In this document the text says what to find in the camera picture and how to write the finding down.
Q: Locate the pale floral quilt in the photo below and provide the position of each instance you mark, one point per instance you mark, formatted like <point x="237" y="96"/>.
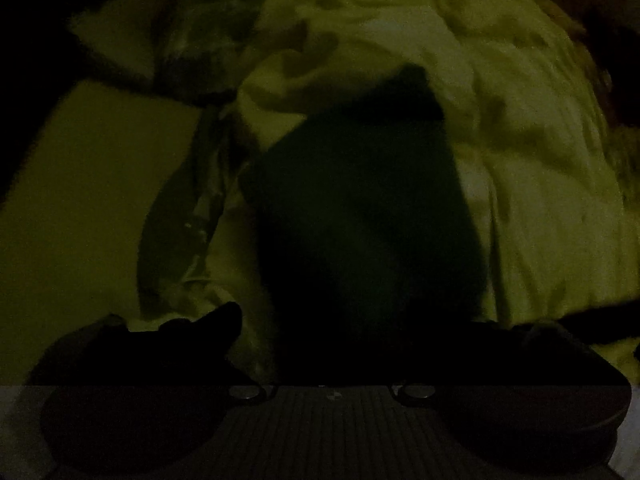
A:
<point x="525" y="160"/>

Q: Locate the dark teal small garment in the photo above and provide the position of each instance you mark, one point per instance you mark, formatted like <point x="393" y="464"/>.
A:
<point x="370" y="220"/>

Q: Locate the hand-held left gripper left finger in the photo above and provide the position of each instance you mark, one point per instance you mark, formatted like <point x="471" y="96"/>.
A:
<point x="200" y="332"/>

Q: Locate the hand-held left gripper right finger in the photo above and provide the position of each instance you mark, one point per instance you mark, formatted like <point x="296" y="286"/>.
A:
<point x="540" y="355"/>

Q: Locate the yellow bed sheet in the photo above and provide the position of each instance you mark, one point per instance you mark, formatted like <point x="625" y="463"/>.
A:
<point x="90" y="200"/>

